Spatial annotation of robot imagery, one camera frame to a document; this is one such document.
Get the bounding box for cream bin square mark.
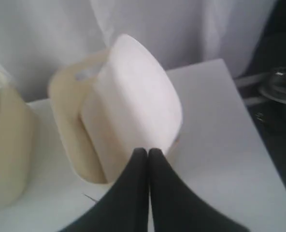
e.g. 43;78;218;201
49;53;117;184

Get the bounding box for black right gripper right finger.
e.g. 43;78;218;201
148;148;249;232

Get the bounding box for white rectangular plate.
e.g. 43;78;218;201
80;34;183;182

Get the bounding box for glass items beside table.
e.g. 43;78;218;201
237;64;286;107

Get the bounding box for cream bin triangle mark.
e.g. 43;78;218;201
0;69;36;209

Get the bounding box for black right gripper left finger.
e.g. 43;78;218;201
63;148;148;232

